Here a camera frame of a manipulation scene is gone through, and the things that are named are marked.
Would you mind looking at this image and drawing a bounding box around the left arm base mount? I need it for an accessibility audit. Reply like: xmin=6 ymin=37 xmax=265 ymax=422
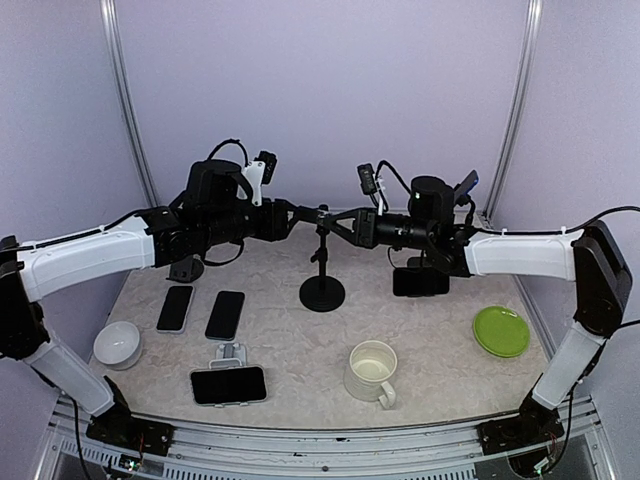
xmin=86 ymin=417 xmax=174 ymax=457

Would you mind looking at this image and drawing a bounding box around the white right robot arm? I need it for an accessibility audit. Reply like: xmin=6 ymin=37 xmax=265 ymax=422
xmin=316 ymin=172 xmax=633 ymax=444

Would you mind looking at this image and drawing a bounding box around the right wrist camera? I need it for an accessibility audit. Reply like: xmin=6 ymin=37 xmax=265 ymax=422
xmin=357 ymin=163 xmax=377 ymax=195

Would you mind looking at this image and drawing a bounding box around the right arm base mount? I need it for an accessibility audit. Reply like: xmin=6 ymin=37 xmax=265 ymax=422
xmin=476 ymin=415 xmax=565 ymax=455

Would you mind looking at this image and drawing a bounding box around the small dark folding stand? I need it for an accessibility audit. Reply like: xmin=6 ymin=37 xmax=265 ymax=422
xmin=167 ymin=255 xmax=204 ymax=284

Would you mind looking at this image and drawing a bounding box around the white ribbed mug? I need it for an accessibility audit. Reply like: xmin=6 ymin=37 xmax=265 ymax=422
xmin=343 ymin=340 xmax=398 ymax=410

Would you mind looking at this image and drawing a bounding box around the green plate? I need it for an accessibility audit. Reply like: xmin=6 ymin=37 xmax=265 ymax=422
xmin=473 ymin=306 xmax=531 ymax=358

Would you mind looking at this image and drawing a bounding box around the blue-edged phone on mount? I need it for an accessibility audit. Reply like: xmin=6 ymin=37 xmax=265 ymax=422
xmin=453 ymin=170 xmax=479 ymax=206

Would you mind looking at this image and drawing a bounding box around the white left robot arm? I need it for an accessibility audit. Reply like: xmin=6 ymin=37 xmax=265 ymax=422
xmin=1 ymin=160 xmax=318 ymax=445

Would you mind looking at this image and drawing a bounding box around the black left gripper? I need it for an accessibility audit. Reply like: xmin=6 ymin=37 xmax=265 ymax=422
xmin=202 ymin=196 xmax=303 ymax=247

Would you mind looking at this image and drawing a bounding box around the front aluminium rail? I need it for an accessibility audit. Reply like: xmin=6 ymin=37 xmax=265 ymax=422
xmin=27 ymin=397 xmax=620 ymax=479

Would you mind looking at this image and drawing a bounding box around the phone with purple edge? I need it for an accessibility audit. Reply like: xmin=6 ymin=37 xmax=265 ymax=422
xmin=392 ymin=267 xmax=450 ymax=297

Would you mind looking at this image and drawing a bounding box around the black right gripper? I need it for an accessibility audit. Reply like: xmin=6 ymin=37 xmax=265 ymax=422
xmin=324 ymin=206 xmax=435 ymax=249

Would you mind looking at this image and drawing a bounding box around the black round-base phone stand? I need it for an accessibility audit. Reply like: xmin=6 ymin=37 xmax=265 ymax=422
xmin=299 ymin=225 xmax=346 ymax=313

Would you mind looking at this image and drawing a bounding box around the right aluminium frame post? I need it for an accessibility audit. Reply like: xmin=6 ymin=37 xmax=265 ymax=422
xmin=483 ymin=0 xmax=543 ymax=223

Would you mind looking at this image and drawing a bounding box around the white ceramic bowl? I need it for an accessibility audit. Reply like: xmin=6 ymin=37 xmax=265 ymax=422
xmin=93 ymin=321 xmax=142 ymax=371

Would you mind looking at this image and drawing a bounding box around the aluminium frame post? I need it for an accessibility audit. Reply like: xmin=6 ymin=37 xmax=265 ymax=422
xmin=483 ymin=0 xmax=543 ymax=223
xmin=100 ymin=0 xmax=160 ymax=207

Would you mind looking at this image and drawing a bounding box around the silver folding phone stand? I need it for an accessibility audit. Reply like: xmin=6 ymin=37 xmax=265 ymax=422
xmin=209 ymin=343 xmax=262 ymax=405

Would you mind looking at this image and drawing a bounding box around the left aluminium frame post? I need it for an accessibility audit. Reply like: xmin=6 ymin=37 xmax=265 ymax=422
xmin=100 ymin=0 xmax=160 ymax=207

